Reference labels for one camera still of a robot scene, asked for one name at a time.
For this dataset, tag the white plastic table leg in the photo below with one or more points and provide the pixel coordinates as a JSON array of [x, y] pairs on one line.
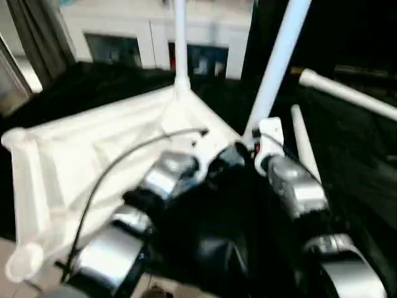
[[180, 43], [276, 68], [347, 93], [304, 139]]

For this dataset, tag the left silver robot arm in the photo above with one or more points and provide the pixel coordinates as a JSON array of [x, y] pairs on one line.
[[149, 205]]

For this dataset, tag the black plastic mat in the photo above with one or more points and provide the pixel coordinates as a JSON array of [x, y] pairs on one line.
[[360, 186]]

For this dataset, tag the white glass-door cabinet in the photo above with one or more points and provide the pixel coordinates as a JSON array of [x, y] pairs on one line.
[[136, 28]]

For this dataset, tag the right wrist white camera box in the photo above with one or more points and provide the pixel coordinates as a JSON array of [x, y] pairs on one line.
[[270, 133]]

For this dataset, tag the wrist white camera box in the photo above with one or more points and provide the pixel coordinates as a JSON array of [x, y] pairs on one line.
[[270, 133], [205, 152]]

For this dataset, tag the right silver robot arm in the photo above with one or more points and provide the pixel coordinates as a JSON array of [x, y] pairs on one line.
[[310, 211]]

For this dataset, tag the white plastic table top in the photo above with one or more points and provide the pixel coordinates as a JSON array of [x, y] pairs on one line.
[[93, 143]]

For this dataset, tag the grey curtain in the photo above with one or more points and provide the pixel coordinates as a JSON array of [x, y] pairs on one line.
[[37, 37]]

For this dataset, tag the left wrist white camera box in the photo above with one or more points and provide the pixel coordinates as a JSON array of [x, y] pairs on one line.
[[205, 152]]

